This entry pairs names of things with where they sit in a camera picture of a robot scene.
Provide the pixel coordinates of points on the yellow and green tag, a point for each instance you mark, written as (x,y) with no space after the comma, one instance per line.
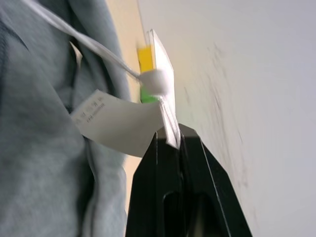
(145,59)

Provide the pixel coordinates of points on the grey fleece jacket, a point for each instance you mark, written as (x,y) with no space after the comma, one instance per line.
(37,138)

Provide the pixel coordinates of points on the white printed care label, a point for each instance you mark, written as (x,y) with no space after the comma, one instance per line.
(118,123)

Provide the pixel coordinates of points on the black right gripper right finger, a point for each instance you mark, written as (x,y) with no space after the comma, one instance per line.
(209,187)

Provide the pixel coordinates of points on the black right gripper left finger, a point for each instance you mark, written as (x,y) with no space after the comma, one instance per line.
(153,187)

